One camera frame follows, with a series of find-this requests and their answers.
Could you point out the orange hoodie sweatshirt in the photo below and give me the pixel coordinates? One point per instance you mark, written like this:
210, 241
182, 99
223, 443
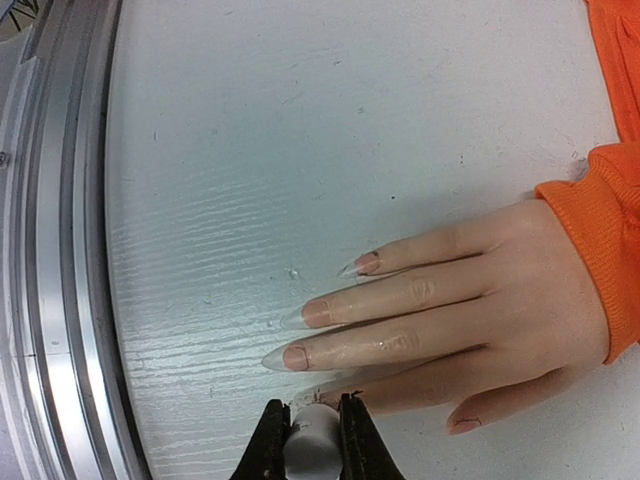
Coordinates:
600, 212

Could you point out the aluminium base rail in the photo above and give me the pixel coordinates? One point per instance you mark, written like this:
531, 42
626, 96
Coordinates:
65, 411

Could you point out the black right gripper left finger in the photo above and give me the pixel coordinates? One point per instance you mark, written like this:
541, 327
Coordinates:
263, 458

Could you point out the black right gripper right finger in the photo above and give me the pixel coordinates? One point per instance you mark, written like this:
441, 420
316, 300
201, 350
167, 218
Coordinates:
364, 453

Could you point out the mannequin hand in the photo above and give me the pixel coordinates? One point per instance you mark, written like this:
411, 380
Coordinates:
495, 315

